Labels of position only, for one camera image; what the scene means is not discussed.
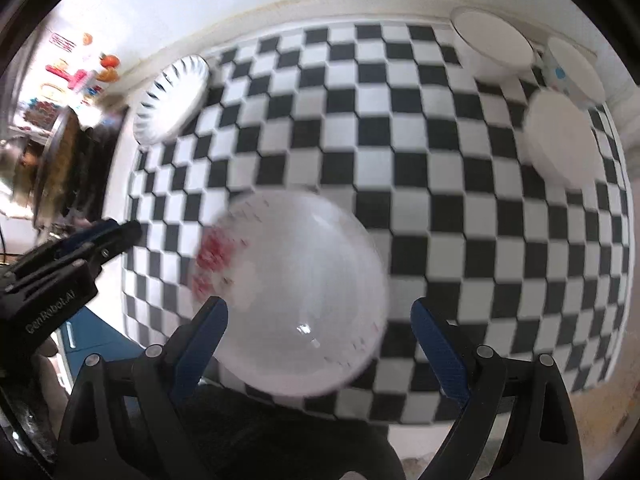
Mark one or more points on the white bowl with blue dots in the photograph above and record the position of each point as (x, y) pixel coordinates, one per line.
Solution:
(575, 67)

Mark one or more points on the blue cabinet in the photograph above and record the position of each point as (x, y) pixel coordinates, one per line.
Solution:
(100, 335)

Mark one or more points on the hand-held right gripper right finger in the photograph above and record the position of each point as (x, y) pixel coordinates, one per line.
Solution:
(440, 345)

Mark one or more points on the cluster of colourful fridge magnets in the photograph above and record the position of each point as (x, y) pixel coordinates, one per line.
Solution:
(80, 77)

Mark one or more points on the black and white checkered cloth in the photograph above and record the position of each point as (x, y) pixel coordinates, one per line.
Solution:
(350, 135)

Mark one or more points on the round metal pan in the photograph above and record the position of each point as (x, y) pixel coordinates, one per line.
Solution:
(30, 165)

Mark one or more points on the white plate with black-striped rim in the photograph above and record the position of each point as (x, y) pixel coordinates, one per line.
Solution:
(172, 100)

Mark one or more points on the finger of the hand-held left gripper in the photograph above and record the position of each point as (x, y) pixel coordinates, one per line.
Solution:
(92, 232)
(112, 245)

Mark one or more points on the white plate with red flowers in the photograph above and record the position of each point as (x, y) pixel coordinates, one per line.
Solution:
(300, 285)

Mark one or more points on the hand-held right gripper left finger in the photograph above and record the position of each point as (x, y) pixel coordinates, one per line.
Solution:
(202, 340)

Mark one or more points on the person's left hand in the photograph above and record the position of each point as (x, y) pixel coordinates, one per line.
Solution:
(50, 367)

